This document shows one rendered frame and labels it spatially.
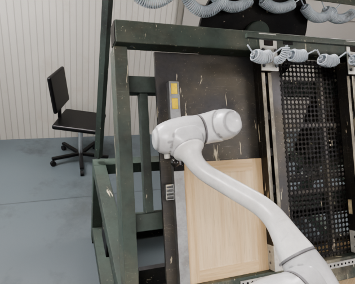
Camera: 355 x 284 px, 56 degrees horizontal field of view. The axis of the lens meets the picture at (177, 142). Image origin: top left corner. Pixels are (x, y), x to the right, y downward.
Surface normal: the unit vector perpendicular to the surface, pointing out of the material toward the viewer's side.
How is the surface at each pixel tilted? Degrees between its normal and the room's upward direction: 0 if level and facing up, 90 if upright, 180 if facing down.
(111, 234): 0
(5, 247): 0
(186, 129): 31
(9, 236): 0
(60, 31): 90
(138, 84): 58
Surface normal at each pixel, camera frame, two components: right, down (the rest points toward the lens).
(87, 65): 0.33, 0.48
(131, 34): 0.33, -0.07
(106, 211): 0.13, -0.88
